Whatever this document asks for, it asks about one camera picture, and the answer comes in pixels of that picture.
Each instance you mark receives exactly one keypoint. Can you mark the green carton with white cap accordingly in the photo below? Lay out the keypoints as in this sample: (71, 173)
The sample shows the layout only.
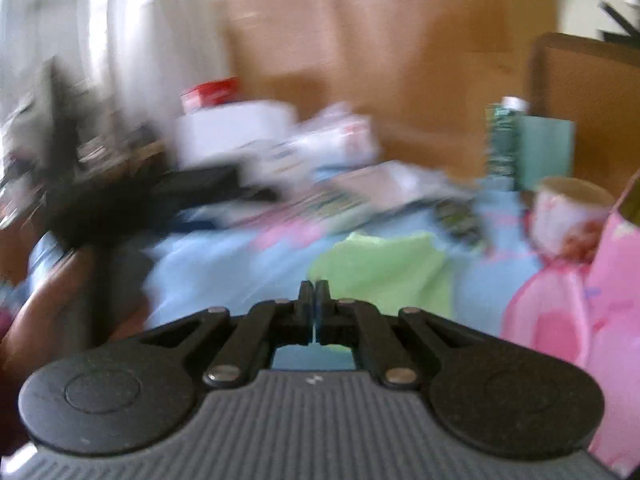
(502, 140)

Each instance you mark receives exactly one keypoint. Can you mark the dark cloth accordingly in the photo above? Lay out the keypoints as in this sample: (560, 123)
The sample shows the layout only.
(125, 200)

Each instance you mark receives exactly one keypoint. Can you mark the white curtain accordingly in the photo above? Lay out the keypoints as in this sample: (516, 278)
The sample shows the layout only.
(145, 35)

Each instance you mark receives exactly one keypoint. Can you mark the wooden chair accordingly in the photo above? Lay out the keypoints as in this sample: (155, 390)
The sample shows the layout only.
(590, 100)

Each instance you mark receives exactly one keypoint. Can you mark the pink plastic bag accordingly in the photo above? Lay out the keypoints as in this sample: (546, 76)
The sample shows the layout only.
(600, 320)

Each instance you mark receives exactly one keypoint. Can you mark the white box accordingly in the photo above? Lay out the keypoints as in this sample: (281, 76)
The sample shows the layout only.
(230, 132)

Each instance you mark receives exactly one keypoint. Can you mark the teal box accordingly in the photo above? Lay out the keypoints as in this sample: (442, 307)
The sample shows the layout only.
(546, 152)

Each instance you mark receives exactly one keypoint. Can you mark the black tape strip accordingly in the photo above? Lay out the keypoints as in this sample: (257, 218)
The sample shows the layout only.
(620, 22)

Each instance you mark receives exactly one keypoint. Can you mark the green patterned tissue packet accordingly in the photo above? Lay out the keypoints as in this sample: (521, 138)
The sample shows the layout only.
(456, 217)

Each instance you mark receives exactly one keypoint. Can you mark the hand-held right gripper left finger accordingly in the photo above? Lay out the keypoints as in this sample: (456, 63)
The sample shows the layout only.
(305, 312)

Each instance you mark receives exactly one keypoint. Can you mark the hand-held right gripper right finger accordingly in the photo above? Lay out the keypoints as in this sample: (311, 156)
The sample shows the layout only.
(324, 312)

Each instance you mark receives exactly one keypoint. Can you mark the white plastic tissue pack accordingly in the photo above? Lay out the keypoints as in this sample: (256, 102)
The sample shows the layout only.
(335, 137)

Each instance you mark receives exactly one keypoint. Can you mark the red cereal box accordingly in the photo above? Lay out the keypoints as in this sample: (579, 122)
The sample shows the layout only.
(210, 94)

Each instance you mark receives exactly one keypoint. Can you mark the printed blue cartoon blanket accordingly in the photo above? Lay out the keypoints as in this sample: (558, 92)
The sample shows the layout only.
(210, 270)

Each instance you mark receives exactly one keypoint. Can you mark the lime green cloth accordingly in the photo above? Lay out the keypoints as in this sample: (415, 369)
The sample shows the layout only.
(385, 270)

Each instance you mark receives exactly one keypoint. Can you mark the wood pattern wall sheet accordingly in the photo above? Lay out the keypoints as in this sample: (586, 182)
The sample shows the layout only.
(400, 60)

